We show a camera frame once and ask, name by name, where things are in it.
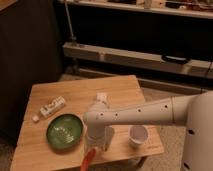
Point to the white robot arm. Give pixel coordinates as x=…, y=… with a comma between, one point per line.
x=195, y=112

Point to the black handle on shelf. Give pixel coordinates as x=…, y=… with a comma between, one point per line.
x=175, y=59

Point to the green ceramic bowl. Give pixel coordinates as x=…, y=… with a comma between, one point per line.
x=64, y=132

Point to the long wooden bench shelf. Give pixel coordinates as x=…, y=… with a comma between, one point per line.
x=137, y=59

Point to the metal stand pole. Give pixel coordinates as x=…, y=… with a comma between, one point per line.
x=72, y=36

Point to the grey rectangular block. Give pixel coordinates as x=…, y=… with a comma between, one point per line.
x=109, y=133

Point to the white paper cup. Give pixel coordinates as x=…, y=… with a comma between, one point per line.
x=138, y=134

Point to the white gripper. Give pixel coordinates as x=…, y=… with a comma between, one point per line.
x=95, y=136

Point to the wooden table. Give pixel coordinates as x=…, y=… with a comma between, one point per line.
x=34, y=154

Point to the small white cube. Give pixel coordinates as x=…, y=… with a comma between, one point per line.
x=35, y=119

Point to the upper wooden shelf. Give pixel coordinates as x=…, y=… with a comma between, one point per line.
x=128, y=7

